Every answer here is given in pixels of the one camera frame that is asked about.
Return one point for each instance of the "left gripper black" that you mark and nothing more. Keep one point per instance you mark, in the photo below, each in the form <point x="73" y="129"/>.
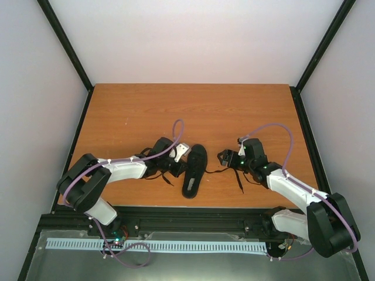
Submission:
<point x="178" y="171"/>

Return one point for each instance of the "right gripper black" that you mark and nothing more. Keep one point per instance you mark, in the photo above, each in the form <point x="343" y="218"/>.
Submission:
<point x="232" y="163"/>

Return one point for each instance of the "black canvas shoe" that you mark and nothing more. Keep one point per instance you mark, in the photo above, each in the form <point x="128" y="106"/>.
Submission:
<point x="196" y="167"/>

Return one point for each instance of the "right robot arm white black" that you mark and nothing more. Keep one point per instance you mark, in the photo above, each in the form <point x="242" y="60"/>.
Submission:
<point x="325" y="219"/>

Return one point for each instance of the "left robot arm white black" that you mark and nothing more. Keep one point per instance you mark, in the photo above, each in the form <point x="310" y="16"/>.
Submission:
<point x="84" y="183"/>

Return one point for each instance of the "left controller board with leds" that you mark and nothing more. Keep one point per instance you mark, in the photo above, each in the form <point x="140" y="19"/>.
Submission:
<point x="116" y="237"/>

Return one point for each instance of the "right wiring connector bundle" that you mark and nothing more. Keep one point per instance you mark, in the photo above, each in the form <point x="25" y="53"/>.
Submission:
<point x="287" y="244"/>

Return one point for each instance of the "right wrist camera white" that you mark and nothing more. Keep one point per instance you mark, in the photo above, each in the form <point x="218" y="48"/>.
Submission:
<point x="240" y="141"/>

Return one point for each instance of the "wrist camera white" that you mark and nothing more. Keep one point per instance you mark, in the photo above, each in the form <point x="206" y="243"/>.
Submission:
<point x="179" y="151"/>
<point x="240" y="141"/>

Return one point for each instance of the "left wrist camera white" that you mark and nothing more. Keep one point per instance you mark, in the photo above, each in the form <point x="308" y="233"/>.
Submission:
<point x="179" y="151"/>

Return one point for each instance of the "black aluminium frame base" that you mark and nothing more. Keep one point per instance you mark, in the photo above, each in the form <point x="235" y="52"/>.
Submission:
<point x="250" y="222"/>

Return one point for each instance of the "light blue cable duct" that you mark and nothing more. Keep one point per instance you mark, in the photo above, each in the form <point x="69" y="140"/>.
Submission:
<point x="255" y="248"/>

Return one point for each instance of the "right black frame post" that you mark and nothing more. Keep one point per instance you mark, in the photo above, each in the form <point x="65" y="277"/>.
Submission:
<point x="325" y="42"/>

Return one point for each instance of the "black frame post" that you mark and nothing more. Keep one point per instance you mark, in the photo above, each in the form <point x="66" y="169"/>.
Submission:
<point x="60" y="33"/>
<point x="325" y="42"/>

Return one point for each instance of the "left black frame post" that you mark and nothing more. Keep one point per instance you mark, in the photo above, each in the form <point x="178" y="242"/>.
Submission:
<point x="60" y="33"/>

